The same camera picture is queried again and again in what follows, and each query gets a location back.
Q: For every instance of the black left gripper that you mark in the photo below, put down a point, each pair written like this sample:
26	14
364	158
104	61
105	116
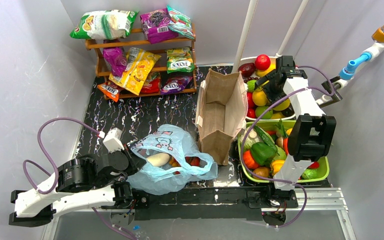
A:
129	162

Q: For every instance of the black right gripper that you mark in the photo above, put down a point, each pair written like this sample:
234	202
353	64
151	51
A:
271	84

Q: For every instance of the yellow apple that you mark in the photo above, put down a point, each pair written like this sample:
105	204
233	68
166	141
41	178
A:
259	98

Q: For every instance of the white radish with leaves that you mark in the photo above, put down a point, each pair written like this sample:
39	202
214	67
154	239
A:
159	159

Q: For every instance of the light blue plastic grocery bag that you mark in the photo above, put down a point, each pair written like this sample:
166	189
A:
178	143

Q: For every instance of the orange food piece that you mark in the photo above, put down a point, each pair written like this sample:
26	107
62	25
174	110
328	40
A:
173	162

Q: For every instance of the red cherry bunch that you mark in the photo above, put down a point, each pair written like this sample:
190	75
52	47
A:
193	161

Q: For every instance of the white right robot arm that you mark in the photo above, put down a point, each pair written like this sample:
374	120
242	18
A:
313	131

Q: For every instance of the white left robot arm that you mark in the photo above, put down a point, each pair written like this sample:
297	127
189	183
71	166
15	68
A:
88	181

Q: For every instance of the brown paper bag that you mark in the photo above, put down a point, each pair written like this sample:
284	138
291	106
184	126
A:
221	111

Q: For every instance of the orange snack bag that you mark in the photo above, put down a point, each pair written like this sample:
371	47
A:
110	90

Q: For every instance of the purple Fox's candy bag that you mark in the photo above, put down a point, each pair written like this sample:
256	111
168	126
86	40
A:
175	84

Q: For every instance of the green Fox's candy bag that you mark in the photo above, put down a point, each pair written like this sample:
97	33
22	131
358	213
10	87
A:
179	60

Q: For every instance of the yellow snack bag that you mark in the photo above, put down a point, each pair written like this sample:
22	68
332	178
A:
139	64

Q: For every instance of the green red snack bag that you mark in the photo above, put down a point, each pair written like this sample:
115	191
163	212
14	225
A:
180	23

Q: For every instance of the purple snack bag middle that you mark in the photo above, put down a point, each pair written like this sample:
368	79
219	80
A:
116	57

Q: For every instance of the purple snack bag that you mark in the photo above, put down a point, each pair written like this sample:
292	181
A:
154	25
116	57

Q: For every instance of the purple snack bag top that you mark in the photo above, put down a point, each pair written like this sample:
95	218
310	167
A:
154	25

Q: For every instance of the green white chips bag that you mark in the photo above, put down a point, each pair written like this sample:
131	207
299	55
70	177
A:
104	25

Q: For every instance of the yellow lemon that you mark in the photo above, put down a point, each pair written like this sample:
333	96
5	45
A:
262	73

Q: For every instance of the red apple top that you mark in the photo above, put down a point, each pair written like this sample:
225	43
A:
262	62

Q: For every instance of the dark red plum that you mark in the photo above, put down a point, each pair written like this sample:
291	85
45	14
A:
247	69

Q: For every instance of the white fruit basket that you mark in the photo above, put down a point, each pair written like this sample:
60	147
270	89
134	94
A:
276	114

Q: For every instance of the yellow green starfruit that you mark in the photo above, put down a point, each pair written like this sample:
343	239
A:
282	106

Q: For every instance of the lime green apple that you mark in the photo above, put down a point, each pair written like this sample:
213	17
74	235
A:
260	110

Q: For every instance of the white garlic cabbage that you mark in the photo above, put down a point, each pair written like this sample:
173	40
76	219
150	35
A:
250	140

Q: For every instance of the green vegetable basket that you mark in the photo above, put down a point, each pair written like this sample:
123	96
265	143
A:
322	171

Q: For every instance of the white pipe left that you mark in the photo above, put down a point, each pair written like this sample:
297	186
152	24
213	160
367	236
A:
244	34

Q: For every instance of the white pipe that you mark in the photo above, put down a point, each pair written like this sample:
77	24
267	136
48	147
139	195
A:
244	34
292	27

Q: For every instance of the green bell pepper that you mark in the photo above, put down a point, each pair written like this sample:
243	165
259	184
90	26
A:
262	153

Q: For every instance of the white pipe right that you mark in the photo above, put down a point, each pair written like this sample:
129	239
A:
292	27

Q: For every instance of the orange tomato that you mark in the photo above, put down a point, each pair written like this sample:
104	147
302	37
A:
249	161

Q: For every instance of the yellow bell pepper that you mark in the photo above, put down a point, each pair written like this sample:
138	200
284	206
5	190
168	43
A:
275	166

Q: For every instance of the brown kiwi potato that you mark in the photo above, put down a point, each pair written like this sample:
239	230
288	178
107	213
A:
262	171

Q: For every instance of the wooden snack shelf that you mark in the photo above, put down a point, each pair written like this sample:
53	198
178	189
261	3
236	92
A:
137	39

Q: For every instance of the pipe with blue orange fittings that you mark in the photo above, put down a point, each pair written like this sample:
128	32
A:
333	85

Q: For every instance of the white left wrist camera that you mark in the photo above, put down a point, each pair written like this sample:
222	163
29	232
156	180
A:
112	140

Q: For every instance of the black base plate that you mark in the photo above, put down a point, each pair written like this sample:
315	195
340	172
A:
202	203

